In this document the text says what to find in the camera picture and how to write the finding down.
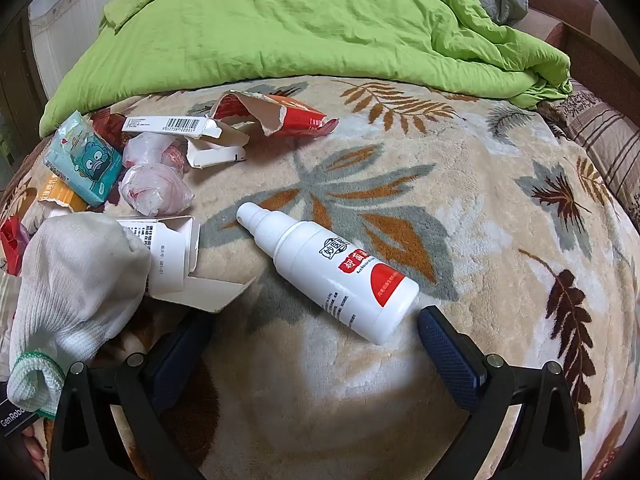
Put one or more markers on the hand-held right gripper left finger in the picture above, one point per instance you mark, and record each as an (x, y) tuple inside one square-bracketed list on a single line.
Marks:
[(172, 365)]

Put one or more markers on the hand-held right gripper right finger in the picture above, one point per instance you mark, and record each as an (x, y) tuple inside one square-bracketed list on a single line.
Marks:
[(450, 360)]

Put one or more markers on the torn white box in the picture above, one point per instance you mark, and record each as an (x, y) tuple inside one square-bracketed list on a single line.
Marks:
[(170, 260)]

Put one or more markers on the white cotton glove green cuff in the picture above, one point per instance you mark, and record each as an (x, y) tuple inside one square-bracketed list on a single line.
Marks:
[(75, 280)]

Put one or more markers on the white spray bottle red label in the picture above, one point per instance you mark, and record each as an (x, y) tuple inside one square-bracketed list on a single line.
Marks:
[(325, 270)]

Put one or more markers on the red plastic wrapper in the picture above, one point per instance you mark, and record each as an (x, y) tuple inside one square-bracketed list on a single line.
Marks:
[(12, 245)]

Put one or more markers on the clear plastic bag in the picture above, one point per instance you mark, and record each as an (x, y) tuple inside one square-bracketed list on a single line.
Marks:
[(155, 190), (145, 150)]

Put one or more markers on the orange box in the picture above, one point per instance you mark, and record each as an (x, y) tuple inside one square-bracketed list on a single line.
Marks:
[(62, 192)]

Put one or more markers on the torn white cardboard piece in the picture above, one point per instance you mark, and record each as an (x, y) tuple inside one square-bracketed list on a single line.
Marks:
[(215, 155)]

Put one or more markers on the teal tissue pack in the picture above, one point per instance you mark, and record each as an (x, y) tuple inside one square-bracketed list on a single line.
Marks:
[(80, 160)]

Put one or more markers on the dark red foil wrapper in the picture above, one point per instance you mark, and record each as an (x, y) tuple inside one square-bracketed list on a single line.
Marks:
[(107, 130)]

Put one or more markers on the torn red carton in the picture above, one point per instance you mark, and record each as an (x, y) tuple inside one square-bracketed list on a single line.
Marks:
[(300, 115)]

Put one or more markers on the person's left hand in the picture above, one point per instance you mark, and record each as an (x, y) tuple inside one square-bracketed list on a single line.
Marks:
[(34, 452)]

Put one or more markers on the leaf print blanket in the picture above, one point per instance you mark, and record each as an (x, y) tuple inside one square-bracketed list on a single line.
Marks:
[(500, 185)]

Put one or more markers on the striped pillow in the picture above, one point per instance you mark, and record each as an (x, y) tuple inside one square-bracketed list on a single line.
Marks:
[(610, 135)]

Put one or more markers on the green quilt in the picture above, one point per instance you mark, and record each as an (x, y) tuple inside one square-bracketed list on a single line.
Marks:
[(300, 20)]

